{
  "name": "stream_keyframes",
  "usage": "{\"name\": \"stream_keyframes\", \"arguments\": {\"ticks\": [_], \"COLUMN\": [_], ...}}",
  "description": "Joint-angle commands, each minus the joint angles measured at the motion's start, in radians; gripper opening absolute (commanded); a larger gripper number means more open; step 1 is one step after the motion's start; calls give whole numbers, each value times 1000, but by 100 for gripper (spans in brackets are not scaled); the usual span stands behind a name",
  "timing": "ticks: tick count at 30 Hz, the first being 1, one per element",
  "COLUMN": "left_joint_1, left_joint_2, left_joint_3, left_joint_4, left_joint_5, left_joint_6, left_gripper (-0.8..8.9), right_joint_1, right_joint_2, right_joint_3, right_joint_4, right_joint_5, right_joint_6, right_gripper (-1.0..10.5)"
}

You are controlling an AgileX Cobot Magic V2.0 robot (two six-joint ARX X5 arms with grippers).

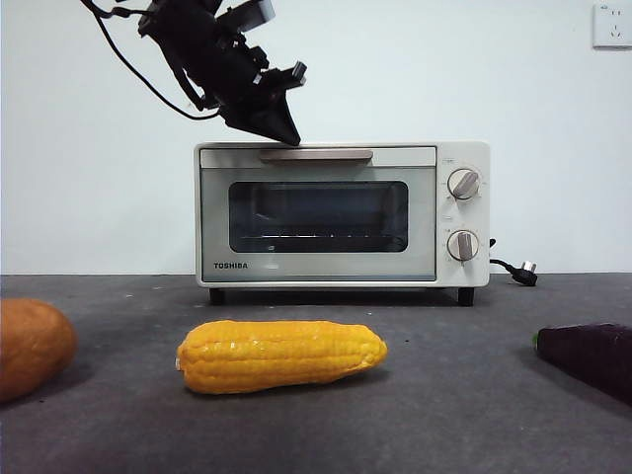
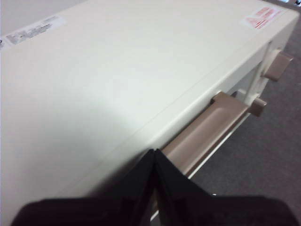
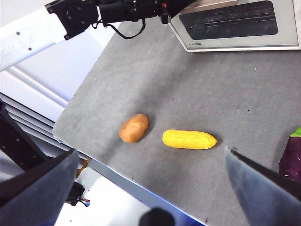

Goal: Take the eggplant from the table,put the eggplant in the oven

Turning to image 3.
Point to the yellow corn cob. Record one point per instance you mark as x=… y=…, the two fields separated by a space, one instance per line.
x=188 y=139

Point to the white toaster oven housing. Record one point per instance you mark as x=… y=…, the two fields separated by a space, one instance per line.
x=297 y=28

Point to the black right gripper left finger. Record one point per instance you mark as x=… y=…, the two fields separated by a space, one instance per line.
x=35 y=202

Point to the white ribbed robot stand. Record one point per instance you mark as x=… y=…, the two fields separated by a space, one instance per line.
x=30 y=94

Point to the white printed robot beam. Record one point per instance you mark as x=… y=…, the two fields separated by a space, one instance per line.
x=28 y=40

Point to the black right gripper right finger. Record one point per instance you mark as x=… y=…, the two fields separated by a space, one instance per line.
x=270 y=200

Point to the black metal frame bracket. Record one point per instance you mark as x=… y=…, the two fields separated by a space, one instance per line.
x=16 y=141

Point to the brown potato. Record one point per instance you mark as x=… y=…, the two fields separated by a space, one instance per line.
x=134 y=128

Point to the purple eggplant green stem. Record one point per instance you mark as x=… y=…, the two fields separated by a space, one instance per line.
x=292 y=160

